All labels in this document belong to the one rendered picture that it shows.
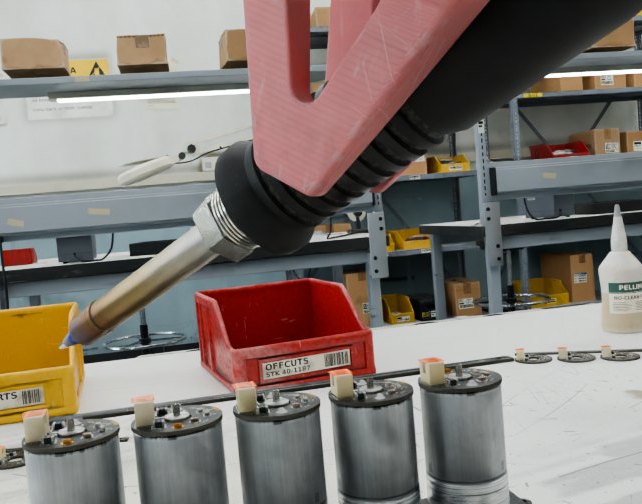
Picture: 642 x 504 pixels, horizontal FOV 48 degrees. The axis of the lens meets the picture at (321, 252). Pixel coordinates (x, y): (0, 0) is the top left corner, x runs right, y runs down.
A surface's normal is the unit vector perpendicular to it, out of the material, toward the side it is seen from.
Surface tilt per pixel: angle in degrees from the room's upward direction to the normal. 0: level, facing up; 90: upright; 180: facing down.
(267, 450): 90
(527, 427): 0
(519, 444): 0
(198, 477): 90
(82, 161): 90
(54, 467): 90
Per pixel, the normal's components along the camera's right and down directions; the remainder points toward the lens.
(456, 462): -0.34, 0.08
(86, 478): 0.50, 0.01
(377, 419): 0.09, 0.05
